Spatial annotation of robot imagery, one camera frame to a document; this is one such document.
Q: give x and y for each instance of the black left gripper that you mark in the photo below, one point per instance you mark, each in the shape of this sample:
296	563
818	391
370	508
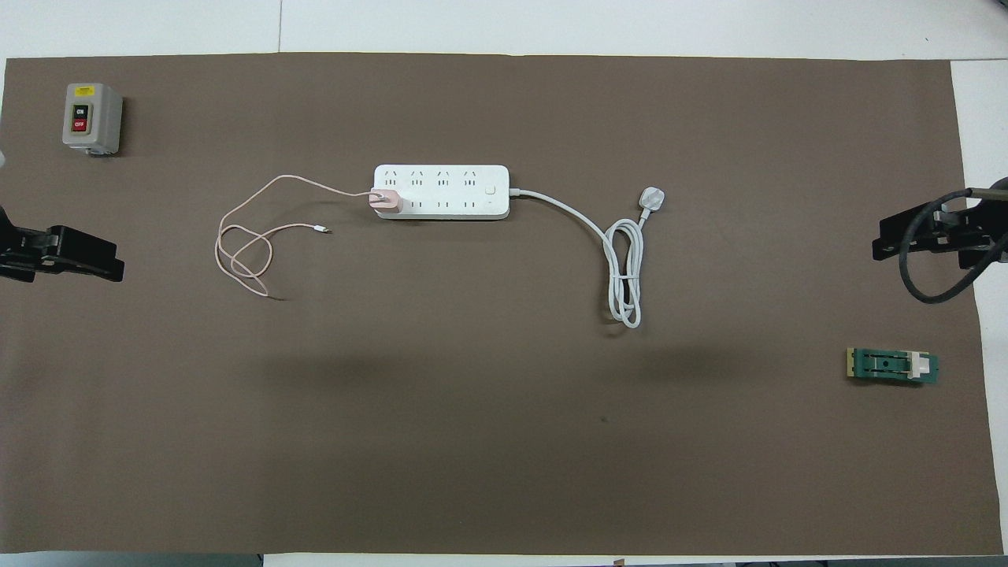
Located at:
24	244

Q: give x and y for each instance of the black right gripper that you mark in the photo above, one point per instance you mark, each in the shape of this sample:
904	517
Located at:
980	228

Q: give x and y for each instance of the pink charger block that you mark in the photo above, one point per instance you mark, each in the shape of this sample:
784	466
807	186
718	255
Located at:
386	202

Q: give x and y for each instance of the white power strip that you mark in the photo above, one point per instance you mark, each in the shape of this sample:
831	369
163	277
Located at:
449	191

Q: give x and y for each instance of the green circuit board module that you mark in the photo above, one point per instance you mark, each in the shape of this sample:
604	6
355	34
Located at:
890	368

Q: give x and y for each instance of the brown table mat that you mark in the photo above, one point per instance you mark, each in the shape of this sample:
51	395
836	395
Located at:
504	457

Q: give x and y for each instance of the grey on-off switch box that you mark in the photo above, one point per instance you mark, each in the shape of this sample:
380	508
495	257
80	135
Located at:
92	118

